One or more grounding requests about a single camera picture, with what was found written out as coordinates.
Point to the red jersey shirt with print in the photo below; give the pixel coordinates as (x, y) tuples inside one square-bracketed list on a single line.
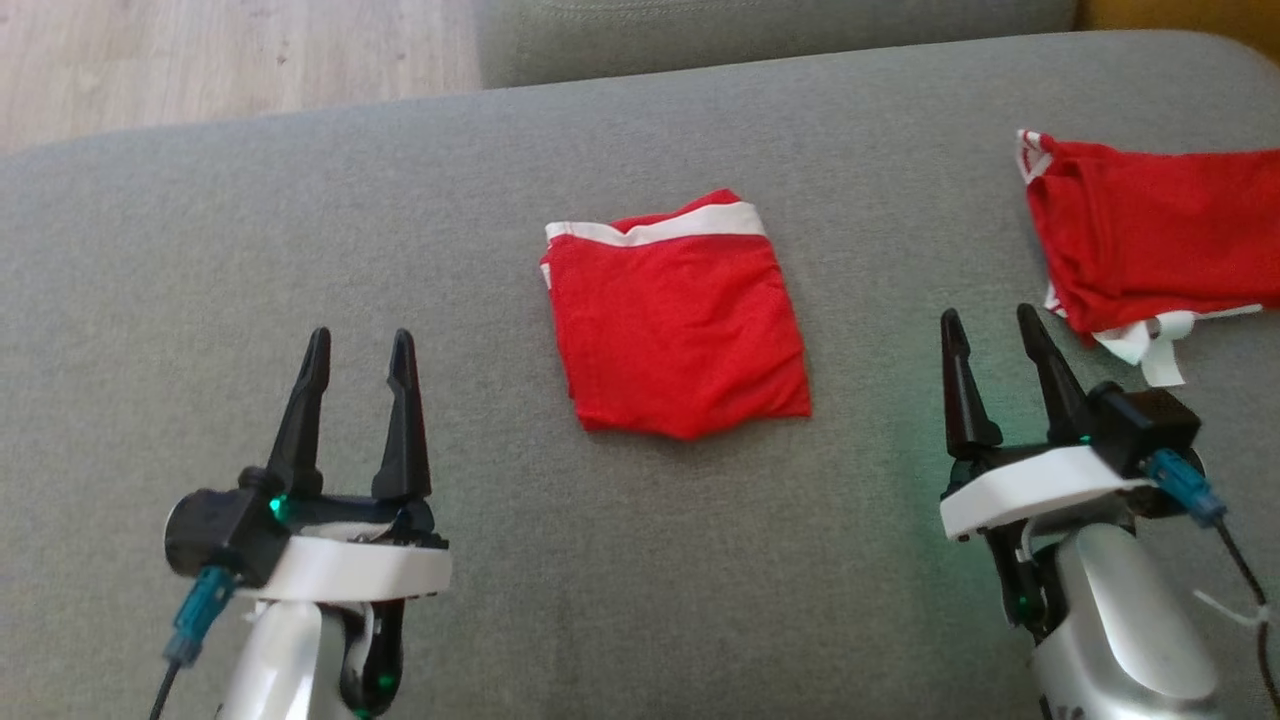
[(1150, 230)]

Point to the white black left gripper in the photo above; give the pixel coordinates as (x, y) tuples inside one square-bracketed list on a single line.
[(360, 575)]

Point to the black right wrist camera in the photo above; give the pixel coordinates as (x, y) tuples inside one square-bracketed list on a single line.
[(1150, 425)]

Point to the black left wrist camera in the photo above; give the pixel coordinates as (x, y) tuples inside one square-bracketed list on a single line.
[(220, 530)]

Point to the red mesh shorts white stripe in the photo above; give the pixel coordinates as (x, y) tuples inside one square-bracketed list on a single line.
[(680, 330)]

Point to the large grey sofa ottoman cushion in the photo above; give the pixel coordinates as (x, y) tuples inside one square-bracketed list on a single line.
[(600, 560)]

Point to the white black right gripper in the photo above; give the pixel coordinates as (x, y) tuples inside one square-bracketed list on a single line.
[(1030, 490)]

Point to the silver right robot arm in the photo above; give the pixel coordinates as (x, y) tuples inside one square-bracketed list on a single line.
[(1120, 620)]

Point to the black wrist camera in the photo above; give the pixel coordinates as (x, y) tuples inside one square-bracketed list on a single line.
[(220, 530), (1150, 425)]

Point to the large yellow sofa back cushion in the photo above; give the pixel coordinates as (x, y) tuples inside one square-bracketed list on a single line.
[(1180, 15)]

